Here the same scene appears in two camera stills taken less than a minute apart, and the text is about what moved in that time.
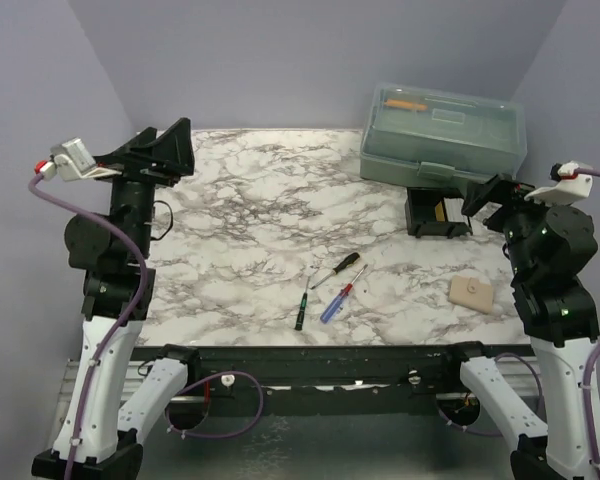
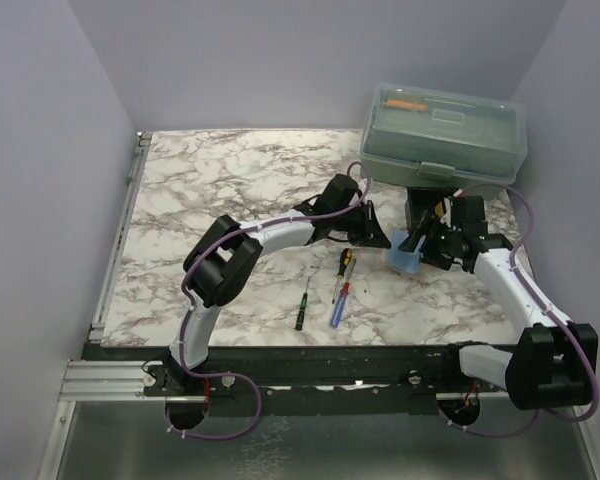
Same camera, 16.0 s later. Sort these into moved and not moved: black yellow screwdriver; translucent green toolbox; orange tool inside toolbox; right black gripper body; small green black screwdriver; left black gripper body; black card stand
Moved: right black gripper body; left black gripper body; black yellow screwdriver
Not moved: small green black screwdriver; black card stand; translucent green toolbox; orange tool inside toolbox
